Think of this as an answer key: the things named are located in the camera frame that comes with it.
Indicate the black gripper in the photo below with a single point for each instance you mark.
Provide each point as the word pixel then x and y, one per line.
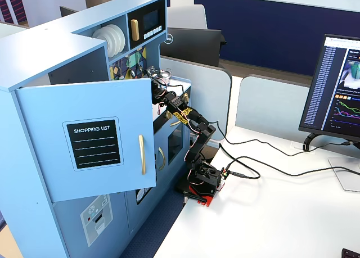
pixel 156 88

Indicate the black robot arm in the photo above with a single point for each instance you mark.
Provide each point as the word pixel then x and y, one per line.
pixel 201 145

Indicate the steel toy pot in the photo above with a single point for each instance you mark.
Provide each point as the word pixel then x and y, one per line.
pixel 165 76

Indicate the gold stove knob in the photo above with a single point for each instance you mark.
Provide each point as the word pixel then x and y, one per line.
pixel 186 97
pixel 168 116

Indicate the grey desk divider panel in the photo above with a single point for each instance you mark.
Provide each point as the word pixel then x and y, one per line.
pixel 270 103
pixel 208 100

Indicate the black Dell monitor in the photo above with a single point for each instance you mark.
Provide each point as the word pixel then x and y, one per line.
pixel 194 45

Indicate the white plate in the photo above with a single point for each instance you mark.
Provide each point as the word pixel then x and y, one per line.
pixel 102 32
pixel 118 40
pixel 95 35

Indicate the black toy microwave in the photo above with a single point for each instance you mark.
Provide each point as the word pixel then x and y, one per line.
pixel 150 19

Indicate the blue shopping list cabinet door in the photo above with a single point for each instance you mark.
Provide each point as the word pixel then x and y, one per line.
pixel 92 100

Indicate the grey office chair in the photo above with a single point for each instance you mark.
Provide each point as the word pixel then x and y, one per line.
pixel 187 16

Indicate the red table clamp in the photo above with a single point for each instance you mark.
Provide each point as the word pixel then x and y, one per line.
pixel 201 197

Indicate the red striped dark panel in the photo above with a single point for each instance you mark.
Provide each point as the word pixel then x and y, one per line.
pixel 12 5

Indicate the computer monitor with graphs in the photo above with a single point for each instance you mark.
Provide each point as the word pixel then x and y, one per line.
pixel 332 86

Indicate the blue toy kitchen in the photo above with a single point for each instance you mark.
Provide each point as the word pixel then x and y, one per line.
pixel 42 218

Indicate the silver monitor stand base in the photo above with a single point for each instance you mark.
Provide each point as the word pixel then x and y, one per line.
pixel 347 176

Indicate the black keyboard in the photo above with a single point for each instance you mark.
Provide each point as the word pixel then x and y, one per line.
pixel 351 253

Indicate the small wrist camera board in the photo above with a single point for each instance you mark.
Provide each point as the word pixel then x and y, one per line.
pixel 151 71

